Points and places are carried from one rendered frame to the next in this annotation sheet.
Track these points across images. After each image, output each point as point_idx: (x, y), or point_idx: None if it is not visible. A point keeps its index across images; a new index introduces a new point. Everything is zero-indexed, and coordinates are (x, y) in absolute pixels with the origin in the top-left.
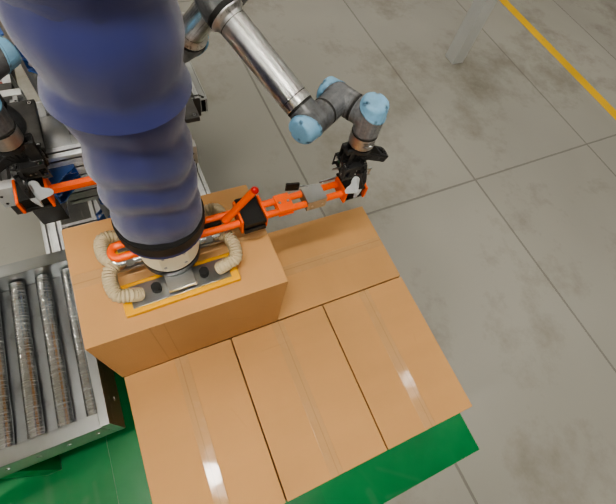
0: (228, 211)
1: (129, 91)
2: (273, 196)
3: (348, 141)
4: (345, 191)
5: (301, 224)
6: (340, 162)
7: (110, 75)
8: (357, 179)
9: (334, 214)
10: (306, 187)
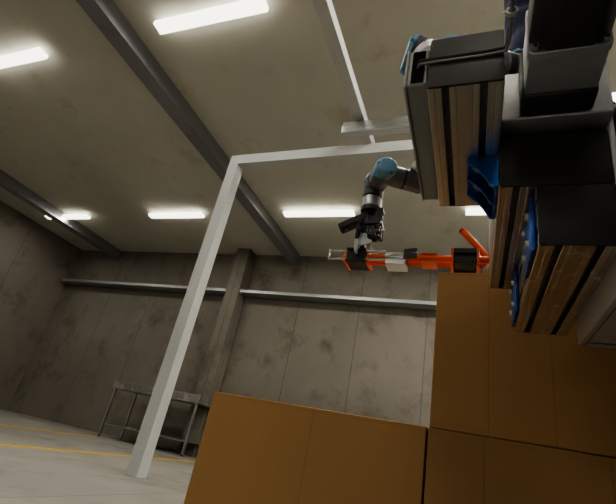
0: (485, 256)
1: None
2: (436, 253)
3: (378, 207)
4: (376, 253)
5: (320, 409)
6: (382, 225)
7: None
8: (365, 245)
9: (261, 399)
10: (401, 252)
